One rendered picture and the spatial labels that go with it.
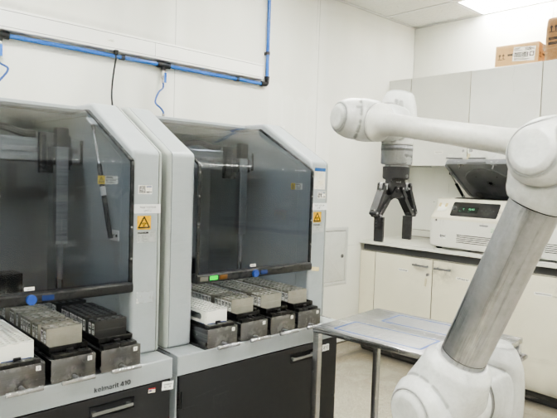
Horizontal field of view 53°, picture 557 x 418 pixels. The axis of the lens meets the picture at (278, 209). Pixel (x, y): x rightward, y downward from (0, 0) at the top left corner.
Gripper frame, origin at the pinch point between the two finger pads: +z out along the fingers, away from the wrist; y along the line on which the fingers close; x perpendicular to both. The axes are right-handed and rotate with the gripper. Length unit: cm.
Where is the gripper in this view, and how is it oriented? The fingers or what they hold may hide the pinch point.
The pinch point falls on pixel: (393, 236)
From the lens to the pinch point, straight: 163.3
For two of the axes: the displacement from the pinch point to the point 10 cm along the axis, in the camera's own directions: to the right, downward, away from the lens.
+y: 7.4, -0.1, 6.8
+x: -6.8, -0.6, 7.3
